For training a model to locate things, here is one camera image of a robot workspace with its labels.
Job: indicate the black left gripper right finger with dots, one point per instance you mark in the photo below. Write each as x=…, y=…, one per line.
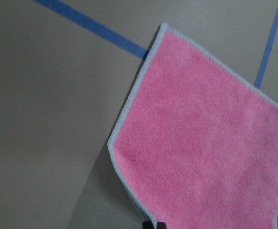
x=161, y=226

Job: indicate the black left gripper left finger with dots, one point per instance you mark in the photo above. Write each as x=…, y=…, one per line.
x=147, y=225

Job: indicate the pink and grey towel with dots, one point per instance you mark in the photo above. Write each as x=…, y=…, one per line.
x=196, y=145

